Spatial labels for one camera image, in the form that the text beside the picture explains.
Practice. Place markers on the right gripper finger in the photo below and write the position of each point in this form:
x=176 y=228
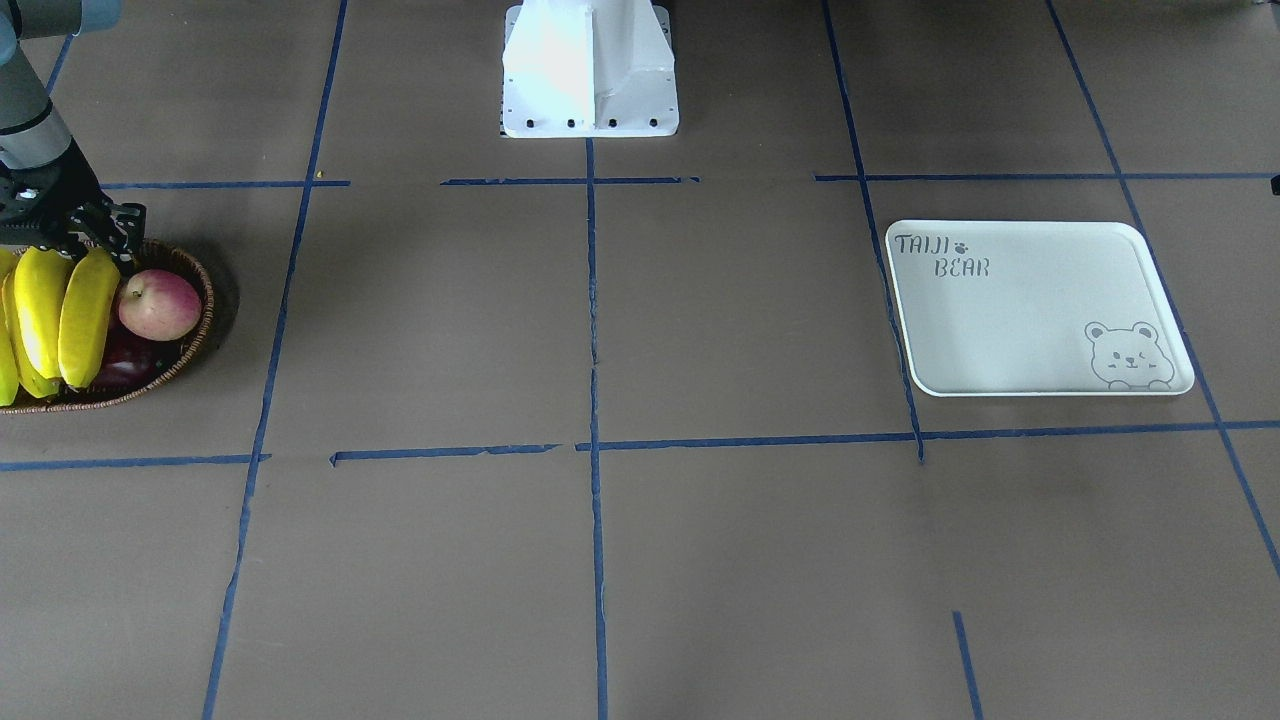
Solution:
x=119 y=228

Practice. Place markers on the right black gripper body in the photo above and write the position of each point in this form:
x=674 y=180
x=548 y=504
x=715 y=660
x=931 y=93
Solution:
x=40 y=203

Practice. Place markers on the yellow banana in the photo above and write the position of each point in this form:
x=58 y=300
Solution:
x=41 y=279
x=32 y=384
x=85 y=318
x=9 y=367

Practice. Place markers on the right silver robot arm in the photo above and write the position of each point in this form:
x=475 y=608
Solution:
x=32 y=131

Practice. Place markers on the brown wicker basket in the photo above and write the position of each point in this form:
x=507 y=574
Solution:
x=155 y=254

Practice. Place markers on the red apple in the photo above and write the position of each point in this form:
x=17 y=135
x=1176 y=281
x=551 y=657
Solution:
x=158 y=306

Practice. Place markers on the dark red mango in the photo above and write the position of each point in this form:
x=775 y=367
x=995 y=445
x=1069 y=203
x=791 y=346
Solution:
x=131 y=361

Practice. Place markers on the white pillar with base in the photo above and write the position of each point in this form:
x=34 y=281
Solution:
x=588 y=69

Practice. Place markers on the white bear tray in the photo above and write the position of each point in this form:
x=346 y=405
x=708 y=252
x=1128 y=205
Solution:
x=1029 y=309

